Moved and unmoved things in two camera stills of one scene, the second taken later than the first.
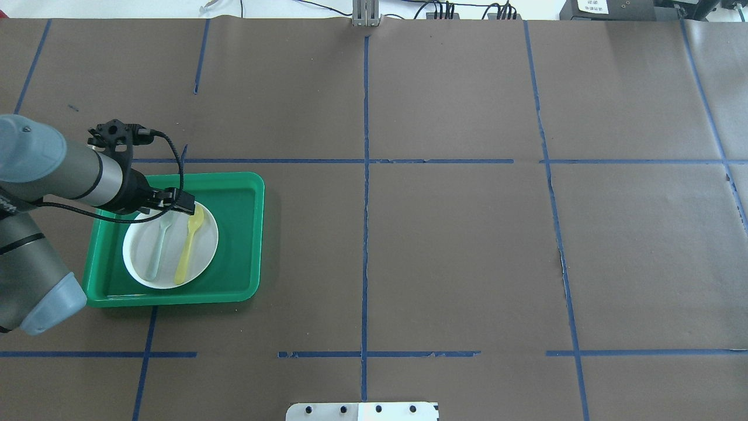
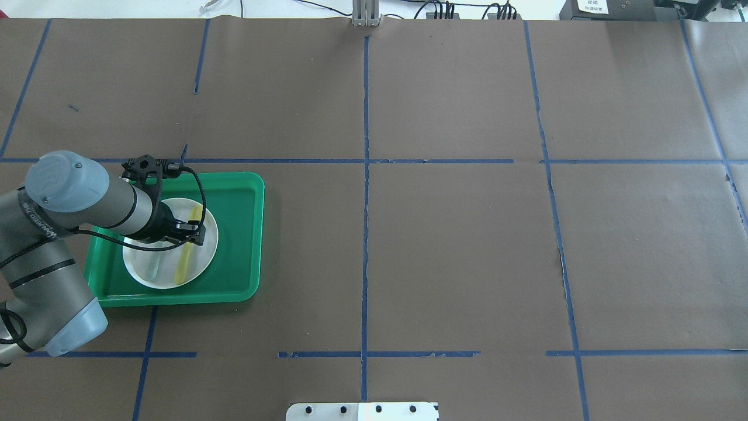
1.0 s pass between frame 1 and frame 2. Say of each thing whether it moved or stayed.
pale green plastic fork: stayed
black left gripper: moved
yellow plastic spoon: stayed
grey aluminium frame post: stayed
